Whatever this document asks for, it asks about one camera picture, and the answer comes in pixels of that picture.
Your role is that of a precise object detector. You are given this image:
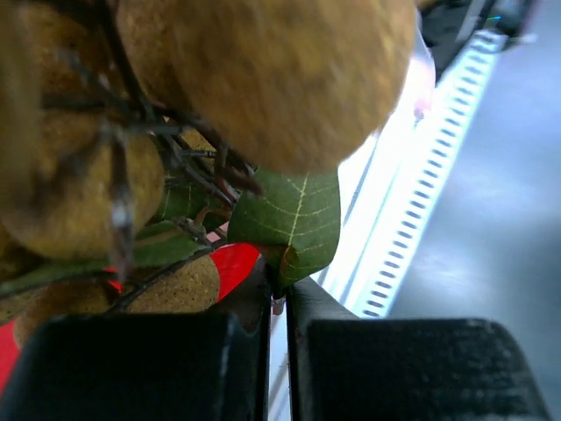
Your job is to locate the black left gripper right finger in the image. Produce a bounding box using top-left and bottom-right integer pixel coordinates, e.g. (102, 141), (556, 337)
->
(287, 279), (550, 420)

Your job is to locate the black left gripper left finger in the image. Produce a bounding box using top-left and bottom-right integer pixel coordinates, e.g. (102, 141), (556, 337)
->
(1, 260), (270, 420)

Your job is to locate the longan bunch with leaves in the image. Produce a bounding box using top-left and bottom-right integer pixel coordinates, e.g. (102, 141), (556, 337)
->
(1, 1), (419, 346)

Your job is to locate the clear zip top bag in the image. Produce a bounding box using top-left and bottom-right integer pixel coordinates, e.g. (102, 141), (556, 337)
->
(408, 30), (436, 121)

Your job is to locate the red plastic tray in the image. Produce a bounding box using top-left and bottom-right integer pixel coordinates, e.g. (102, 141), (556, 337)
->
(0, 244), (259, 392)

